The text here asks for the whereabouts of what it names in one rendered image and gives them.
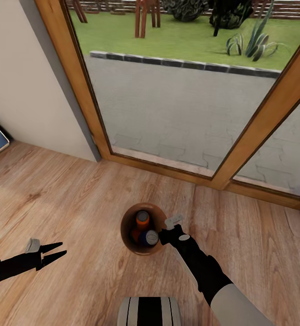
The robot trunk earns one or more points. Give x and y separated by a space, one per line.
149 311

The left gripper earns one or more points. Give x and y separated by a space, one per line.
24 262

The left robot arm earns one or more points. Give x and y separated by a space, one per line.
30 259

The trash can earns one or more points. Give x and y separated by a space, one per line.
128 222

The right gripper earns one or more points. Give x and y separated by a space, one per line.
165 235

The door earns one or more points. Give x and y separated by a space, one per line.
204 91

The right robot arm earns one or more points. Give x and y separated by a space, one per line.
226 301

